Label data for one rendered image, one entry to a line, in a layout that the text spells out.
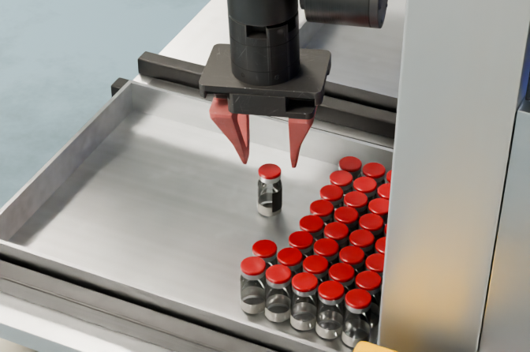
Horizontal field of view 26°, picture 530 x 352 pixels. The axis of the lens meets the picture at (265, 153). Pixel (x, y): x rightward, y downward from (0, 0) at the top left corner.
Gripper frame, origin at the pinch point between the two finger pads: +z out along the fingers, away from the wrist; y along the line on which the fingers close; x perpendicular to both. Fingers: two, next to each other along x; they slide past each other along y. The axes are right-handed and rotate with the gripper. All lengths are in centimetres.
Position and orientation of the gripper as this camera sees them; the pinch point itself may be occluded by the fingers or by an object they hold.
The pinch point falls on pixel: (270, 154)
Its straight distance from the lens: 101.0
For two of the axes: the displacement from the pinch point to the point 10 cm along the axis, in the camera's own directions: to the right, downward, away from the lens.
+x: 1.8, -6.0, 7.8
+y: 9.8, 0.8, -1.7
